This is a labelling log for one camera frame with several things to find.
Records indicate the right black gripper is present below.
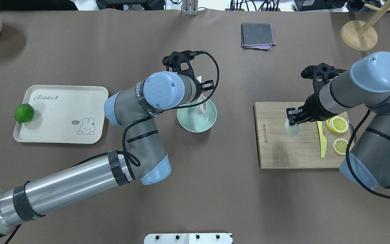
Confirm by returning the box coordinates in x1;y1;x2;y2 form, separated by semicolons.
286;93;331;126

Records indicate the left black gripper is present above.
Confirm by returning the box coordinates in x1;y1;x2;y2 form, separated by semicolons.
192;77;215;102

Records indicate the white ceramic spoon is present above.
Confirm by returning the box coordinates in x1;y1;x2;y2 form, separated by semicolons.
195;92;207;116

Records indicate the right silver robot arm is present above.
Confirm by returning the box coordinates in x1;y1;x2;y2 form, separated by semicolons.
286;52;390;199

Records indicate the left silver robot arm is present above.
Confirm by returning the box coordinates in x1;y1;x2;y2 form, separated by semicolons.
0;71;218;238

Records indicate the green ceramic bowl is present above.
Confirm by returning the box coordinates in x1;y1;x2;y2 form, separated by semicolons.
177;99;217;133

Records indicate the bamboo cutting board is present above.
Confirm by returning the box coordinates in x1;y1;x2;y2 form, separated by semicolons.
254;102;351;169

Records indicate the yellow plastic knife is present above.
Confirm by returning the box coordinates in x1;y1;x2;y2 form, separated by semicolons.
316;121;327;159

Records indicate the lemon slice stack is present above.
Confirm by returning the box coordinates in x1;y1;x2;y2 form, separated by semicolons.
325;116;349;133

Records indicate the lemon slice upper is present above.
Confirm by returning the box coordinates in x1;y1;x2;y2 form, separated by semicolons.
332;138;348;156

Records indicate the grey folded cloth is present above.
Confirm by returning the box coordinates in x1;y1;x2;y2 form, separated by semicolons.
240;23;276;50

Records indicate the wooden mug tree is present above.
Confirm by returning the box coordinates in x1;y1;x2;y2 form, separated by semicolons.
340;0;390;51

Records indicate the beige rabbit tray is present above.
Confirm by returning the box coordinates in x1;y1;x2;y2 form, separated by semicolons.
13;85;108;144

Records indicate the green lime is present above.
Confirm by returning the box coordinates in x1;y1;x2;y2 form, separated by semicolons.
14;103;35;123

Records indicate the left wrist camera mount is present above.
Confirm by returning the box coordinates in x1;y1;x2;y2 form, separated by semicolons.
162;50;204;79

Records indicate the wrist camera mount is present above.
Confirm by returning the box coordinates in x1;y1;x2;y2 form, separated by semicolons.
301;62;345;95
162;50;204;79

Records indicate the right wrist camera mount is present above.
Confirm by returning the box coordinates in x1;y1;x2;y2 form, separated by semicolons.
301;62;345;95

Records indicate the aluminium frame post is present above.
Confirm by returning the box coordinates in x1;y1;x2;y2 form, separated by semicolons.
181;0;199;16

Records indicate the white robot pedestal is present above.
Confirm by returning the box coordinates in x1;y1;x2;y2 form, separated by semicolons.
144;232;234;244

